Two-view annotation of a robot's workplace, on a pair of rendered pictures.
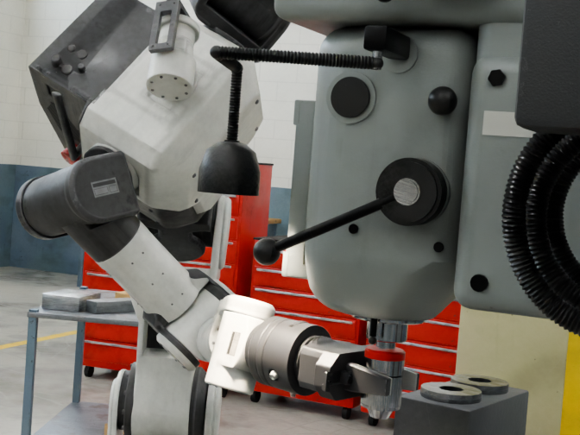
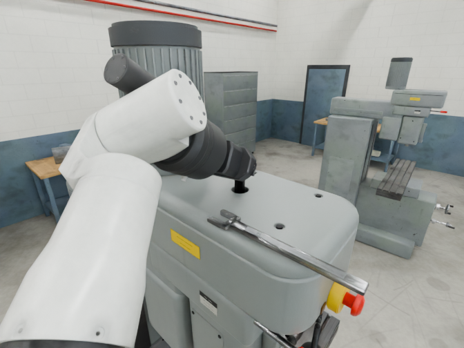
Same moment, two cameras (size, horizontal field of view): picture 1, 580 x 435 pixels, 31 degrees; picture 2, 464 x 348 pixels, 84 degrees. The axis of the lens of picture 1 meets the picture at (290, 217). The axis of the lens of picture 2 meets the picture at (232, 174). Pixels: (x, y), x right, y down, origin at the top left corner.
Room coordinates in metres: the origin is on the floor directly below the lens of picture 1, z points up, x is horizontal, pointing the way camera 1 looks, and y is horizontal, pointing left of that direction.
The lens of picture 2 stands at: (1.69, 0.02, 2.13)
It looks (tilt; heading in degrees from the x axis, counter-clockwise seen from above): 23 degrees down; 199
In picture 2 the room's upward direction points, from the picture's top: straight up
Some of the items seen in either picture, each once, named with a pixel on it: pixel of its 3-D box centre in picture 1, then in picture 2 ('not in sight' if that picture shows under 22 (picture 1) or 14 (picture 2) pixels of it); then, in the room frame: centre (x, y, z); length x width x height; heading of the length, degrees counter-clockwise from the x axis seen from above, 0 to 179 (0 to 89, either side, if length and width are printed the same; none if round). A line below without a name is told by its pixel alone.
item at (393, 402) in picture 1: (382, 381); not in sight; (1.22, -0.12, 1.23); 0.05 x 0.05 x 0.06
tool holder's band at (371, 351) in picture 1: (385, 353); not in sight; (1.22, -0.12, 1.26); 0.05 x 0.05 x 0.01
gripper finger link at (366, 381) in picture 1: (365, 381); not in sight; (1.20, -0.10, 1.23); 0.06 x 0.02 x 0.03; 49
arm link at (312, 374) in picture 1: (322, 365); not in sight; (1.28, -0.05, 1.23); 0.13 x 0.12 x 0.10; 139
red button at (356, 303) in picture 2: not in sight; (353, 302); (1.32, 0.11, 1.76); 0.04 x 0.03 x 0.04; 157
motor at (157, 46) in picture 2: not in sight; (163, 101); (1.12, -0.35, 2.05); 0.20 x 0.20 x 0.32
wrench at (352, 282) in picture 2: not in sight; (275, 244); (1.38, -0.02, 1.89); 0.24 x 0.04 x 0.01; 68
